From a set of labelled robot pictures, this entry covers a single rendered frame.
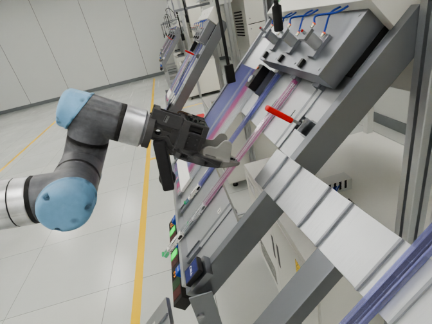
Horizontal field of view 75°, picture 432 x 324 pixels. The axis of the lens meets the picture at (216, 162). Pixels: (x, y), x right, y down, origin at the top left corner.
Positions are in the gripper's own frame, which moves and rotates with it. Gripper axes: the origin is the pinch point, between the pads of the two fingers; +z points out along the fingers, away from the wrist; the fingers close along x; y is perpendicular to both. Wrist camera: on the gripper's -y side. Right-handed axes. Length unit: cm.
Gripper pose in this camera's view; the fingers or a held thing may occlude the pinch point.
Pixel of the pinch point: (231, 163)
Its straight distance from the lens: 62.7
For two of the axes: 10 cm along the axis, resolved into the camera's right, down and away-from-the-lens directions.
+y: 3.5, -8.7, -3.4
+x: -1.9, -4.2, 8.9
